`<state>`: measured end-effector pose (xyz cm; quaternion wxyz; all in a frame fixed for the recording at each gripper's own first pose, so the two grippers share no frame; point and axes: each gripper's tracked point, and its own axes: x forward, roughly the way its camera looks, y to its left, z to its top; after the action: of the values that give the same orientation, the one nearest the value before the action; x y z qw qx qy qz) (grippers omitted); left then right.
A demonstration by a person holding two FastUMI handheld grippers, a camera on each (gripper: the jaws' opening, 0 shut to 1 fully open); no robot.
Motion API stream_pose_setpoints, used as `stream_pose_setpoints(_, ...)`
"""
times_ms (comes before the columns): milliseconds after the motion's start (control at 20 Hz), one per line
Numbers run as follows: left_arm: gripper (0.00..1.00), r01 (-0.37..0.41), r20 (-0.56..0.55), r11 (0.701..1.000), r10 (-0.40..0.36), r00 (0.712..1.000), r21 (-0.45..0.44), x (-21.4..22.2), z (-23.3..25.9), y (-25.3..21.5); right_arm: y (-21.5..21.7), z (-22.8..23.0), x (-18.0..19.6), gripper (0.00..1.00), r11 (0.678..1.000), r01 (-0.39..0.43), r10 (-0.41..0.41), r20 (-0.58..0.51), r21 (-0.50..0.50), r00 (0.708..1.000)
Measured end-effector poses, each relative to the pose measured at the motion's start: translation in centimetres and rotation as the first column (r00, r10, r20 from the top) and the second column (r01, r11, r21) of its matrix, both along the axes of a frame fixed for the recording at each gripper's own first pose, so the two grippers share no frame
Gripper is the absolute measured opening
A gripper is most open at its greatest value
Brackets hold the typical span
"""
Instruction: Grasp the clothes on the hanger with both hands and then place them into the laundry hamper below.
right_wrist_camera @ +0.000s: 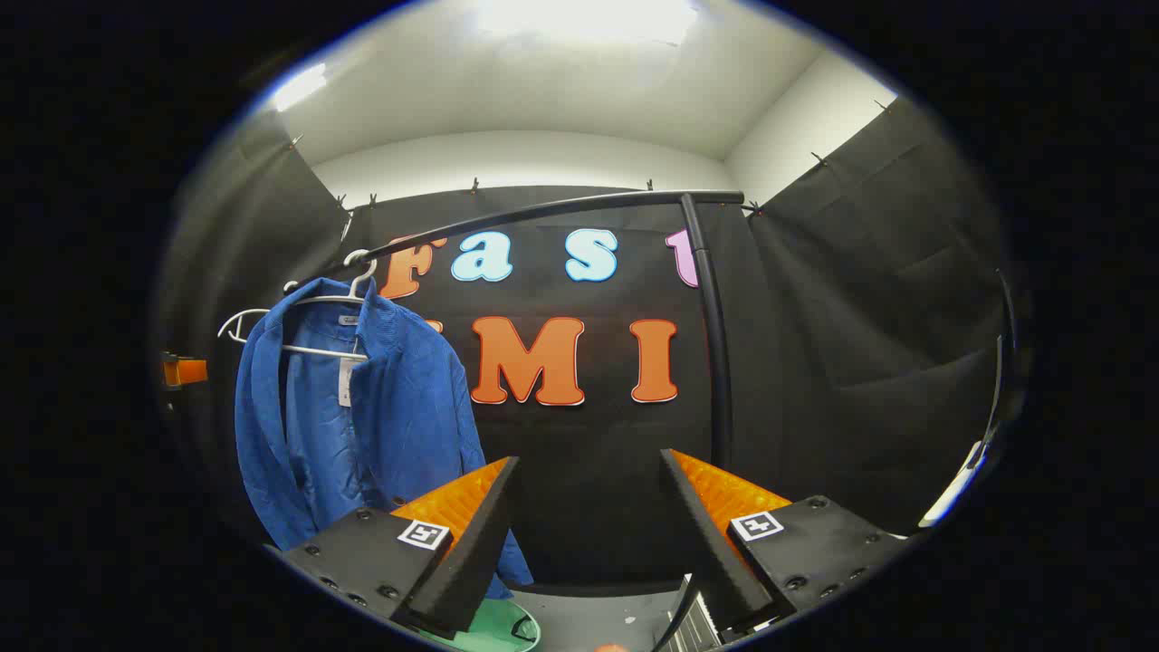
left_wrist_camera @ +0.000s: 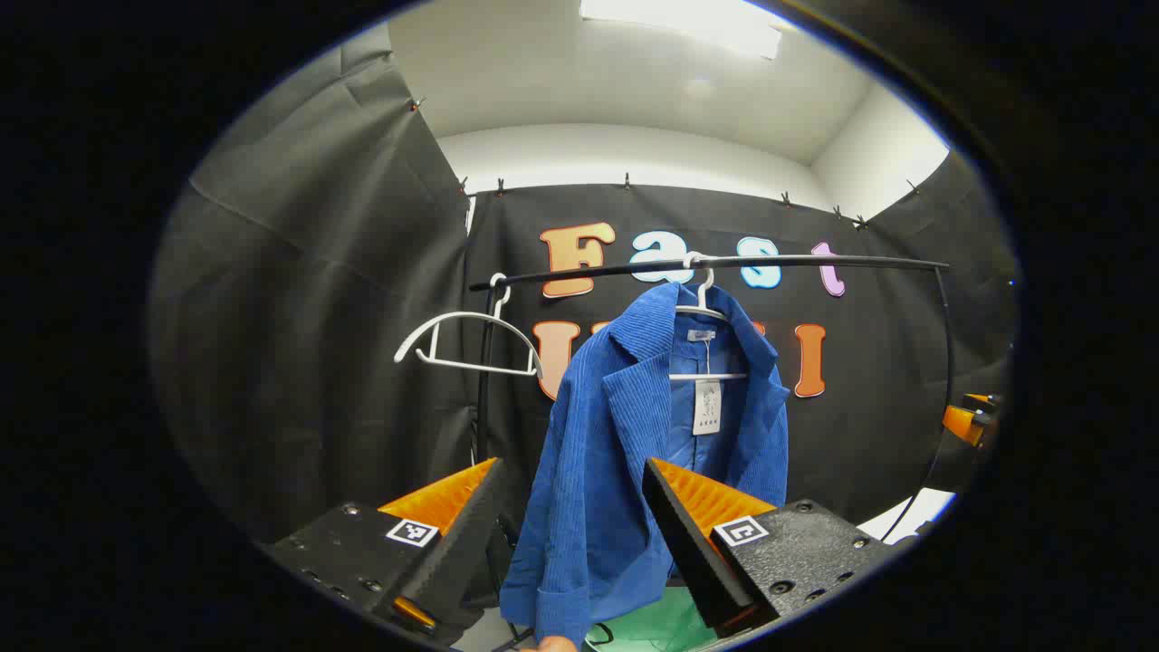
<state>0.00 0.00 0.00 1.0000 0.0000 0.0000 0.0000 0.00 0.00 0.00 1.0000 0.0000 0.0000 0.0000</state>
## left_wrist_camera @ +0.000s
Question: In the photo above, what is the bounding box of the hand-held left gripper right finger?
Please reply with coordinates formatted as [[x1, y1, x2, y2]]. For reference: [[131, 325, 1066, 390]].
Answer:
[[641, 457, 896, 642]]

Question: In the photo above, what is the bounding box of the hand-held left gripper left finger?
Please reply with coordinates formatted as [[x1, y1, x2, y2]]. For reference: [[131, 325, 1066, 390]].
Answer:
[[261, 457, 508, 648]]

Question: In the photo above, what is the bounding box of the green fabric laundry hamper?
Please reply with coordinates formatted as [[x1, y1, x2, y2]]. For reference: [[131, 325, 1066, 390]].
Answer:
[[584, 587, 721, 652]]

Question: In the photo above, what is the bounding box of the blue corduroy jacket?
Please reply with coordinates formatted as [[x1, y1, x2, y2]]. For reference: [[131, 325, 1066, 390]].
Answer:
[[500, 281, 790, 646]]

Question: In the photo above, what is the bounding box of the white hanger with jacket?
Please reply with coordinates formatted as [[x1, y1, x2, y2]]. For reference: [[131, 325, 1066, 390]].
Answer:
[[668, 252, 751, 383]]

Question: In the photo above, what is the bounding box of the black metal clothes rack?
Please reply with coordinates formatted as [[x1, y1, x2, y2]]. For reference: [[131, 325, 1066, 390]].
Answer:
[[469, 255, 956, 544]]

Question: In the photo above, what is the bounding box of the empty white plastic hanger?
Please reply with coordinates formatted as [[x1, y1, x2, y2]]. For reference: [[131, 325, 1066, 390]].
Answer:
[[394, 272, 544, 379]]

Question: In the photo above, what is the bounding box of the black backdrop cloth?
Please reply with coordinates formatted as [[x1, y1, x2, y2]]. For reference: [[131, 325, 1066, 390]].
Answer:
[[149, 23, 1020, 544]]

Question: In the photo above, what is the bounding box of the row of small backdrop clips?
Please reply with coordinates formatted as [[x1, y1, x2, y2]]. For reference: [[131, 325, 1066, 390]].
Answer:
[[407, 95, 920, 227]]

